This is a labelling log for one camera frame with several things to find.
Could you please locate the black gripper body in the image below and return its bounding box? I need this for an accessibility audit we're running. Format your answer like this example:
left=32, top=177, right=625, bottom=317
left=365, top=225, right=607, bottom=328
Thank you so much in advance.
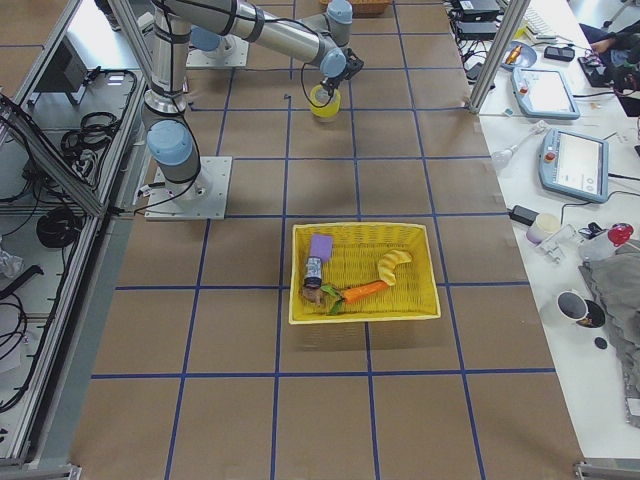
left=320, top=48, right=364, bottom=91

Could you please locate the yellow tape roll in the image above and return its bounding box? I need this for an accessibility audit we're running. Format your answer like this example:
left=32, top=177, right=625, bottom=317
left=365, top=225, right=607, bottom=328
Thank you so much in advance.
left=309, top=84, right=341, bottom=122

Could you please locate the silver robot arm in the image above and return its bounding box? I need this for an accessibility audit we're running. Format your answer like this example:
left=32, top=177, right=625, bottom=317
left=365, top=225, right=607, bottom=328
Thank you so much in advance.
left=108, top=1, right=363, bottom=130
left=191, top=25, right=236, bottom=56

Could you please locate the purple block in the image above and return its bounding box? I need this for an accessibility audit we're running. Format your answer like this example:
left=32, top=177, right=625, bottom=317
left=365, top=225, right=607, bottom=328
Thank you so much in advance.
left=309, top=233, right=333, bottom=263

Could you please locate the brass cylinder tool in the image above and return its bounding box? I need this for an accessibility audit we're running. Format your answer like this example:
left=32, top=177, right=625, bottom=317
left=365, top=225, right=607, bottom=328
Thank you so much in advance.
left=504, top=44, right=523, bottom=65

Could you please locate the blue plate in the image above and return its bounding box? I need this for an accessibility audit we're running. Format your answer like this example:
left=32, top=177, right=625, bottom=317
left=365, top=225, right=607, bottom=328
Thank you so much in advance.
left=500, top=41, right=538, bottom=70

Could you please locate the white light bulb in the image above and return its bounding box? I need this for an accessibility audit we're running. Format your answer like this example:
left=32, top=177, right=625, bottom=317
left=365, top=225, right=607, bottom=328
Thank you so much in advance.
left=491, top=145, right=519, bottom=171

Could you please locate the toy croissant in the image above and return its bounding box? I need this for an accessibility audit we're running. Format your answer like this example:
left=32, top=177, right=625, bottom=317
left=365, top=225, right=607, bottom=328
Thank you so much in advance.
left=377, top=249, right=413, bottom=286

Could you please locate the yellow plastic woven basket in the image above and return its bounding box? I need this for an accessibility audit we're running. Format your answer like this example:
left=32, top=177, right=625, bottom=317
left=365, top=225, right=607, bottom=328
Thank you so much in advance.
left=288, top=222, right=441, bottom=325

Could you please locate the far teach pendant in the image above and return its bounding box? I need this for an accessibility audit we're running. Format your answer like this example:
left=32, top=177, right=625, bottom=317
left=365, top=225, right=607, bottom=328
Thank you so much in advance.
left=511, top=67, right=580, bottom=120

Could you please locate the teach pendant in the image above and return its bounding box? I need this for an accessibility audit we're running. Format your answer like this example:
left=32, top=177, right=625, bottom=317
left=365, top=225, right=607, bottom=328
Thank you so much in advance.
left=538, top=129, right=609, bottom=203
left=511, top=67, right=580, bottom=120

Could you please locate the small labelled bottle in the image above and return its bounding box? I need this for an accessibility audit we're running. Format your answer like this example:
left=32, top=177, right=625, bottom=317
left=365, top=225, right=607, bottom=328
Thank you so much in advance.
left=303, top=256, right=322, bottom=289

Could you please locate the brown toy piece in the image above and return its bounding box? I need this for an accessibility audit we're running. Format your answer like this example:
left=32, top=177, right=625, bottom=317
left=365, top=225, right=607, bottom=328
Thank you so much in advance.
left=301, top=286, right=325, bottom=306

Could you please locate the toy carrot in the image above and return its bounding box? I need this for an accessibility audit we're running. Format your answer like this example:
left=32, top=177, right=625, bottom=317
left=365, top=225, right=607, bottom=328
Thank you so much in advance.
left=321, top=280, right=389, bottom=315

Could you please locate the black power adapter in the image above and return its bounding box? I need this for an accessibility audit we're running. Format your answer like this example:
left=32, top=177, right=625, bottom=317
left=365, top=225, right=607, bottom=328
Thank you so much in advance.
left=508, top=205, right=539, bottom=227

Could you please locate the near teach pendant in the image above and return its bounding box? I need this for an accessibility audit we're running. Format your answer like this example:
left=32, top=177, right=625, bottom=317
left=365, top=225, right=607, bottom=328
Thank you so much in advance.
left=538, top=129, right=609, bottom=203

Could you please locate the lavender cup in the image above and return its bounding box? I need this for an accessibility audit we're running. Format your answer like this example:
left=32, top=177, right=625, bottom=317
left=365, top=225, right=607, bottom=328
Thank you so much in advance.
left=526, top=213, right=561, bottom=244

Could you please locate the red round object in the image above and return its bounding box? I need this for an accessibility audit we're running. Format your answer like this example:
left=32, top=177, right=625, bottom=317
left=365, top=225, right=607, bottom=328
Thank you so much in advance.
left=607, top=223, right=634, bottom=248

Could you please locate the grey cloth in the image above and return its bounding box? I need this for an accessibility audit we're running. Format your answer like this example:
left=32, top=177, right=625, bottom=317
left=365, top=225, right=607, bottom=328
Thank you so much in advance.
left=578, top=240, right=639, bottom=428

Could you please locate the white black mug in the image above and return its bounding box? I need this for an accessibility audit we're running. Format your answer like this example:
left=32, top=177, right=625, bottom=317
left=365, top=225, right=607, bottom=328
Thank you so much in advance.
left=555, top=290, right=606, bottom=329

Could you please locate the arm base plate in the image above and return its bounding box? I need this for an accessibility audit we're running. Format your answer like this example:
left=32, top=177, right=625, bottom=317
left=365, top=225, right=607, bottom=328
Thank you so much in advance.
left=187, top=35, right=249, bottom=69
left=143, top=156, right=232, bottom=221

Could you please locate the aluminium frame post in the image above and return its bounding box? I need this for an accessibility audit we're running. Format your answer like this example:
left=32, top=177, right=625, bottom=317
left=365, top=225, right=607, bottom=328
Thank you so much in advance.
left=468, top=0, right=530, bottom=114

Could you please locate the clear plastic bracket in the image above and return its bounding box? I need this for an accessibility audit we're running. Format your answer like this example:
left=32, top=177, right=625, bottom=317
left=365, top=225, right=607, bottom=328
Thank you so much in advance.
left=538, top=224, right=584, bottom=264

